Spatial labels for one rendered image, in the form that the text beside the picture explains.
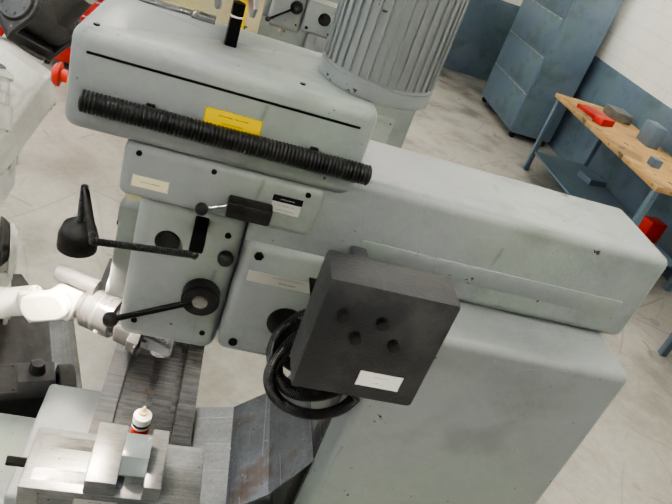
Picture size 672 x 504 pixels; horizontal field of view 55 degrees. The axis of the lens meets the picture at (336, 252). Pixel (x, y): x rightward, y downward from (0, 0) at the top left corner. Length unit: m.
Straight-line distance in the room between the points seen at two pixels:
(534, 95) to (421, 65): 7.32
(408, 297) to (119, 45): 0.55
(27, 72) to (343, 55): 0.71
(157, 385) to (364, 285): 0.95
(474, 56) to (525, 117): 2.69
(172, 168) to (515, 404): 0.77
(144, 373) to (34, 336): 0.73
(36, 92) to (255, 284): 0.63
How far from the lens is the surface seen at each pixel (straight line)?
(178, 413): 1.69
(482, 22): 10.78
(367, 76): 1.05
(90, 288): 1.46
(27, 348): 2.38
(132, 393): 1.71
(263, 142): 1.01
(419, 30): 1.04
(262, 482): 1.58
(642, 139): 6.82
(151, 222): 1.16
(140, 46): 1.02
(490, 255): 1.23
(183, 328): 1.29
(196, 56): 1.02
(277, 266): 1.17
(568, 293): 1.33
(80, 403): 1.79
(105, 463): 1.43
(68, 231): 1.26
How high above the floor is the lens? 2.19
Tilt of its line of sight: 30 degrees down
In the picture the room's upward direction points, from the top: 21 degrees clockwise
